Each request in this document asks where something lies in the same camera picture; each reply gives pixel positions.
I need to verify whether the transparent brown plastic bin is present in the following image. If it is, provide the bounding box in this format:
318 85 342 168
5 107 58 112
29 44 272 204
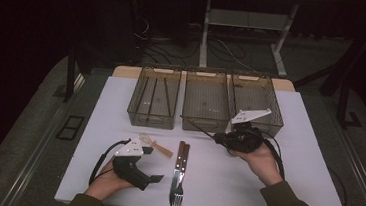
180 67 235 135
225 71 289 140
125 63 183 132

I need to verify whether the white floor cable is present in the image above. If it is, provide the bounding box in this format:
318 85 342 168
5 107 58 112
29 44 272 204
212 38 263 74

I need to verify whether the right hand-held gripper cable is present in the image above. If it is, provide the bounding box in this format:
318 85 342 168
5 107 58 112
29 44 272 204
254 129 291 180

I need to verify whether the thin black cable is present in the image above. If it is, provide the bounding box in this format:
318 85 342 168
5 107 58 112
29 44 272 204
325 166 352 206

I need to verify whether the tangle of black floor cables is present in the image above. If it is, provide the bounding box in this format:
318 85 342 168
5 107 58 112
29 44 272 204
128 11 266 74

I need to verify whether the brown chopstick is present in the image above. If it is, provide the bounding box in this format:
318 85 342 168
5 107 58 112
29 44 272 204
160 77 176 117
177 114 220 140

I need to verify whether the person's left hand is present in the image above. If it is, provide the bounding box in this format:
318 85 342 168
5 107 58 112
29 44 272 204
83 159 137 204

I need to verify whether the black floor socket frame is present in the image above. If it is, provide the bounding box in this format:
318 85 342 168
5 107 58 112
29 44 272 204
55 113 85 142

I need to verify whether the hand-held gripper cable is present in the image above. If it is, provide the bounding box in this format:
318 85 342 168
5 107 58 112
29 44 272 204
254 129 291 180
87 135 130 189

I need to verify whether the grey metal desk frame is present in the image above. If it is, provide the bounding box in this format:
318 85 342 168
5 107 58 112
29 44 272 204
186 0 351 84

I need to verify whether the clear spoon with wooden handle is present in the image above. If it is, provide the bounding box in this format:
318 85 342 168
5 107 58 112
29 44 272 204
136 132 176 159

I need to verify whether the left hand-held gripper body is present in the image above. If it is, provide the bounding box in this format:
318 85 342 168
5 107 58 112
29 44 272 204
109 134 156 193

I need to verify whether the white table mat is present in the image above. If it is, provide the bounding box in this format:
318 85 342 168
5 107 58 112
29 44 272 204
53 71 361 206

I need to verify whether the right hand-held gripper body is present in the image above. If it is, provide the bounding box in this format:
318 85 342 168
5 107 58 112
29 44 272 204
223 105 273 156

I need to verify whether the black metal stand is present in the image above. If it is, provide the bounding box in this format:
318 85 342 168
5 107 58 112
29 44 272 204
315 8 366 132
52 46 91 106

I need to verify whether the left hand-held gripper cable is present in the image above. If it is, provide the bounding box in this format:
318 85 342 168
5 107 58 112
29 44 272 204
87 135 130 189

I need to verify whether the person's right hand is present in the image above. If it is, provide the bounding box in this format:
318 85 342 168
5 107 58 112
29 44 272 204
227 140 288 189

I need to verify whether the wooden-handled fork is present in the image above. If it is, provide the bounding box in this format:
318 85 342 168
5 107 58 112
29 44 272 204
172 143 191 206
167 139 187 206

